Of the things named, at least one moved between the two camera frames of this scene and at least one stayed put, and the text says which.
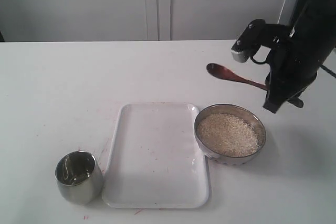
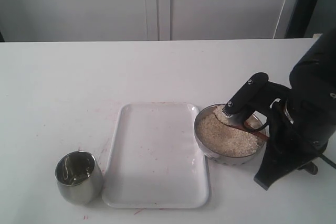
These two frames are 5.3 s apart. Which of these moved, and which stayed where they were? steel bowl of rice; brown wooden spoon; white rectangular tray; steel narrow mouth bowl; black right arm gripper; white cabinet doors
Moved: brown wooden spoon; black right arm gripper
Stayed: steel narrow mouth bowl; white cabinet doors; steel bowl of rice; white rectangular tray
